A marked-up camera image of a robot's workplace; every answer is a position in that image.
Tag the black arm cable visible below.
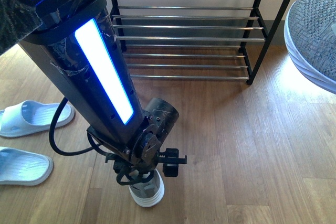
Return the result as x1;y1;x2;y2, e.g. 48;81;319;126
49;97;96;156

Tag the black metal shoe rack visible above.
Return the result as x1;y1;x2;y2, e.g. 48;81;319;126
108;0;290;84

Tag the light blue slipper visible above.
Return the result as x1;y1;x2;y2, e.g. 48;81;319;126
1;100;59;138
1;147;54;186

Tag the grey sneaker one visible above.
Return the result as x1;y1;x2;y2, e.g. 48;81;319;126
129;169;165;208
283;0;335;93

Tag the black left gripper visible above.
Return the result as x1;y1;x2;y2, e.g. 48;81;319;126
113;129;187;186

